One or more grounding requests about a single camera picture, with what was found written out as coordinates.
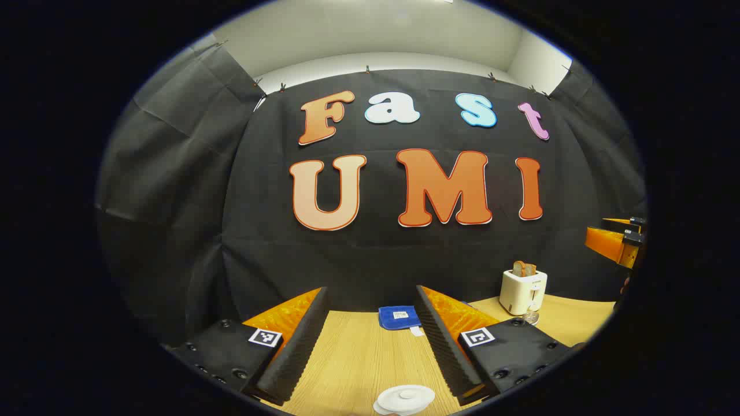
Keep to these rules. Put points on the white toaster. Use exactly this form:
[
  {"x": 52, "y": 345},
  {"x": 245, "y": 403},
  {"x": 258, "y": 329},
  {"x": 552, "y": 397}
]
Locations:
[{"x": 520, "y": 292}]

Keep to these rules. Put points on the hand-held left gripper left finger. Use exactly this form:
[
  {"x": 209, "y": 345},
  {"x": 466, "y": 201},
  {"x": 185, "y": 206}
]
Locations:
[{"x": 295, "y": 352}]

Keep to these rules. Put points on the clear water bottle white label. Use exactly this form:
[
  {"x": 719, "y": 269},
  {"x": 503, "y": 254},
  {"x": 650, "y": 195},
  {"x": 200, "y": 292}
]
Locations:
[{"x": 531, "y": 317}]

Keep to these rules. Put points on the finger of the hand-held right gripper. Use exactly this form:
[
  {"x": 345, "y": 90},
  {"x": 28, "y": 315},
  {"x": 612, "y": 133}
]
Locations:
[
  {"x": 624, "y": 222},
  {"x": 610, "y": 244}
]

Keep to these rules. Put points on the brown bread slice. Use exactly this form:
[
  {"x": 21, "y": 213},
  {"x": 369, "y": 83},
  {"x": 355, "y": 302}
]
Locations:
[{"x": 523, "y": 268}]

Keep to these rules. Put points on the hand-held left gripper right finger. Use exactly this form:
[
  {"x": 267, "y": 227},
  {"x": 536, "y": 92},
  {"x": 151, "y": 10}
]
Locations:
[{"x": 442, "y": 352}]

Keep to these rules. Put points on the blue towel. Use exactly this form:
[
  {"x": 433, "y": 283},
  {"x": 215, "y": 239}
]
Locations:
[{"x": 399, "y": 319}]

